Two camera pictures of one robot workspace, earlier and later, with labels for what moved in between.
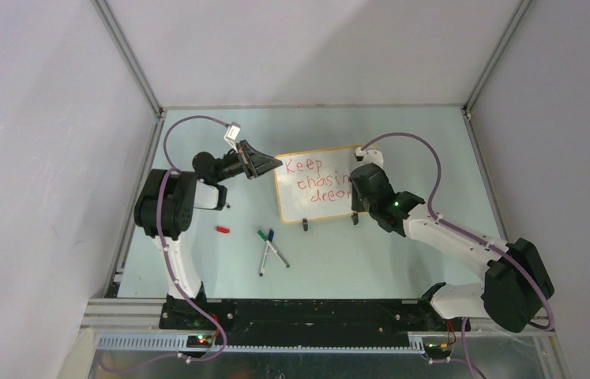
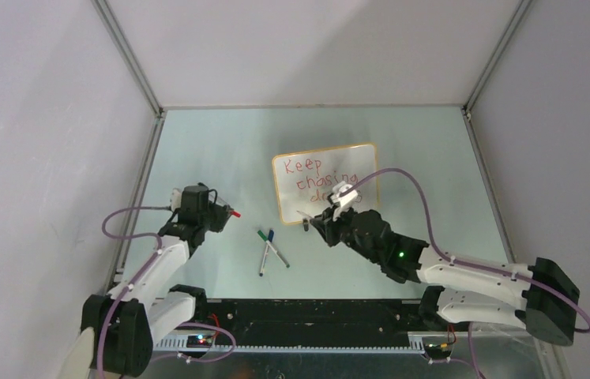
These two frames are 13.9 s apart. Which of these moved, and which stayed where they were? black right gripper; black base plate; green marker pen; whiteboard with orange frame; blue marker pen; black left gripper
Moved: black left gripper; black right gripper
Stayed: green marker pen; whiteboard with orange frame; blue marker pen; black base plate
